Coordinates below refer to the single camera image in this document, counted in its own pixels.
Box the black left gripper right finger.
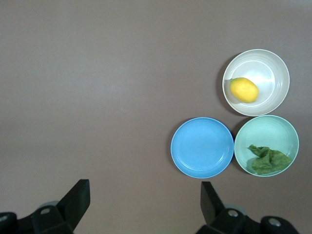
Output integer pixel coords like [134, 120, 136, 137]
[196, 181, 298, 234]

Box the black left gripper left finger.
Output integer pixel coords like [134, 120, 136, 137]
[0, 179, 91, 234]

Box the yellow lemon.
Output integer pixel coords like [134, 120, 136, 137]
[230, 77, 259, 104]

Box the green lettuce leaf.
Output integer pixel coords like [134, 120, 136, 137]
[247, 144, 293, 176]

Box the blue round plate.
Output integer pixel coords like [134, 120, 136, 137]
[170, 117, 234, 179]

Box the mint green round plate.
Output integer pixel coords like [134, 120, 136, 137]
[234, 115, 300, 177]

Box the beige round plate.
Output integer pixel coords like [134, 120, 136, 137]
[222, 49, 290, 117]

